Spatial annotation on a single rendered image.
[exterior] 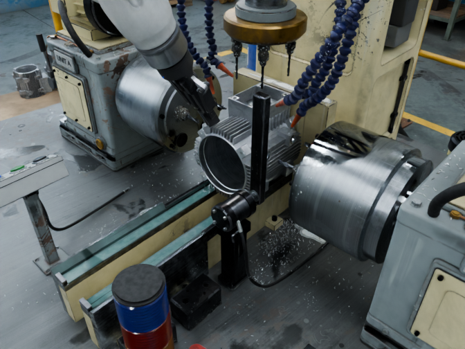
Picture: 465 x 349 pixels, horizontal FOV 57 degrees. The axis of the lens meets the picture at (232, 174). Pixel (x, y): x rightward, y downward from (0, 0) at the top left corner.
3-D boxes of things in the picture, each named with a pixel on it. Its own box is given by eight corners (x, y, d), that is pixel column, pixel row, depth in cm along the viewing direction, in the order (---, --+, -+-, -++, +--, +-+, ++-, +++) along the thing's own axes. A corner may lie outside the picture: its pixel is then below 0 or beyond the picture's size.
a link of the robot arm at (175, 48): (154, 10, 84) (169, 33, 89) (124, 44, 82) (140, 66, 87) (186, 20, 79) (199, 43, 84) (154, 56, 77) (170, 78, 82)
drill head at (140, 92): (156, 101, 152) (149, 30, 137) (232, 138, 132) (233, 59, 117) (95, 127, 137) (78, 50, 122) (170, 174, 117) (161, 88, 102)
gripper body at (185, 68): (195, 46, 84) (213, 77, 91) (167, 35, 88) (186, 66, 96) (171, 74, 82) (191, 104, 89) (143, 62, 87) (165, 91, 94)
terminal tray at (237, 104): (257, 107, 114) (259, 82, 110) (290, 120, 108) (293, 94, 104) (227, 124, 107) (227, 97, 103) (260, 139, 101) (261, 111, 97)
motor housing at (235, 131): (245, 150, 125) (246, 90, 114) (298, 176, 115) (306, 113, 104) (194, 181, 113) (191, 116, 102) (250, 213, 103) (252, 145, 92)
